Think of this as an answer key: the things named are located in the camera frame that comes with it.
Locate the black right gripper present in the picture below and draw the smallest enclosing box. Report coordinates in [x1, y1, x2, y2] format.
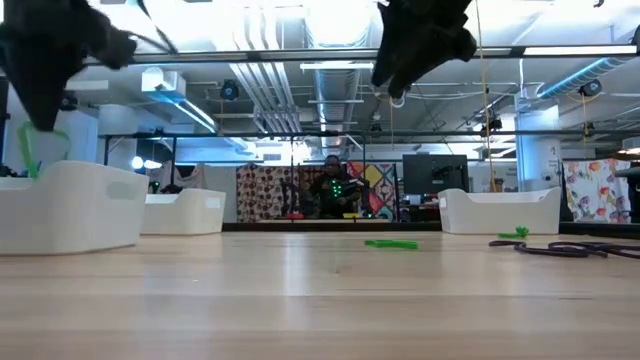
[372, 0, 479, 99]

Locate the white plastic basket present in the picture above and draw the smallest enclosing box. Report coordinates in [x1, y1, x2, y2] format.
[438, 187, 564, 236]
[0, 159, 150, 256]
[140, 188, 227, 236]

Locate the white strip light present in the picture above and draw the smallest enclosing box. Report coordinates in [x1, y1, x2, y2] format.
[299, 62, 375, 71]

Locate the person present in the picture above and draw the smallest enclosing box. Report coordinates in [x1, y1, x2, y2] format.
[308, 154, 362, 220]

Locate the white round column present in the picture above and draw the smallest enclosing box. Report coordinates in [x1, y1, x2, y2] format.
[515, 107, 563, 194]

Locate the white ceiling unit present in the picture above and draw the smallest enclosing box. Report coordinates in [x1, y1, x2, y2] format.
[141, 67, 187, 94]

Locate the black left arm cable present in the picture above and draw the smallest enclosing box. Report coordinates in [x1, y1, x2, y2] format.
[124, 0, 179, 55]

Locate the dark mandala hanging cloth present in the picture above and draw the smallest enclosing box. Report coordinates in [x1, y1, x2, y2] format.
[298, 164, 324, 221]

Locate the silver ventilation duct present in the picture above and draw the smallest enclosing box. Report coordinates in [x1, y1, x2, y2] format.
[312, 67, 362, 151]

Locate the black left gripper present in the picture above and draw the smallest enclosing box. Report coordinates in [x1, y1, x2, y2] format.
[0, 0, 139, 132]

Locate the colourful patchwork quilt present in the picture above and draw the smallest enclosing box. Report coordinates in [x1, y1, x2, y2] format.
[347, 160, 401, 221]

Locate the brown patterned hanging cloth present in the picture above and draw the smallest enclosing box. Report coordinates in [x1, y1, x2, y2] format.
[236, 164, 301, 224]

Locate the black computer monitor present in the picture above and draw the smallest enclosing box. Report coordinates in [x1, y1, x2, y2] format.
[402, 153, 470, 195]

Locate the white floral hanging cloth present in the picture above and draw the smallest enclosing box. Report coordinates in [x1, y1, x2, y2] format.
[563, 158, 632, 224]

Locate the black aluminium rig frame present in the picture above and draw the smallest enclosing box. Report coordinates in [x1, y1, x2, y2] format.
[222, 221, 640, 236]

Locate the black rubber band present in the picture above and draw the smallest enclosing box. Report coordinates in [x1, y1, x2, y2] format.
[548, 241, 640, 260]
[489, 240, 591, 259]

